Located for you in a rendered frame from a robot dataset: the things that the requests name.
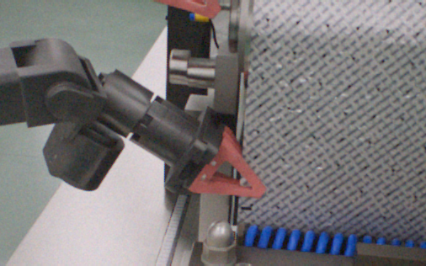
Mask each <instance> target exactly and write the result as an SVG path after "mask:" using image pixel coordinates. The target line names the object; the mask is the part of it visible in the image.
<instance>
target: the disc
mask: <svg viewBox="0 0 426 266"><path fill-rule="evenodd" d="M253 7H254V0H249V2H248V20H247V30H246V43H245V56H244V73H243V85H244V87H245V89H248V69H249V58H250V47H251V36H252V25H253Z"/></svg>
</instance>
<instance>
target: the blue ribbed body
mask: <svg viewBox="0 0 426 266"><path fill-rule="evenodd" d="M357 242H359V239H358V237H357V235H356V234H352V235H350V238H349V241H348V244H344V239H343V234H342V233H339V232H338V233H337V234H335V237H334V239H333V242H330V235H329V233H328V232H327V231H324V232H322V233H321V236H320V238H319V241H317V237H316V233H315V232H314V231H313V230H310V231H308V232H307V233H306V237H304V240H302V237H301V231H300V230H299V229H294V230H293V231H292V232H291V234H290V238H288V232H287V230H286V229H285V228H284V227H281V228H280V229H279V230H278V231H277V233H276V237H274V229H273V228H272V227H271V226H266V227H264V228H263V230H262V232H261V236H260V233H259V229H258V227H257V226H256V225H251V226H250V227H249V228H248V231H247V234H246V233H244V236H243V246H246V247H263V248H273V249H282V250H291V251H300V252H309V253H326V254H336V255H344V256H354V251H355V246H356V243H357ZM362 243H371V244H372V238H371V237H365V238H364V239H363V242H362ZM376 244H380V245H387V240H386V239H385V238H383V237H381V238H379V239H378V240H377V243H376ZM391 245H392V246H398V247H400V246H401V241H400V240H399V239H394V240H393V241H392V243H391ZM406 247H415V243H414V241H411V240H409V241H407V243H406ZM419 248H425V249H426V242H421V243H420V245H419Z"/></svg>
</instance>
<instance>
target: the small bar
mask: <svg viewBox="0 0 426 266"><path fill-rule="evenodd" d="M354 261H355V266H426V249H425V248H415V247H398V246H390V245H380V244H371V243H362V242H357V243H356V246H355V251H354Z"/></svg>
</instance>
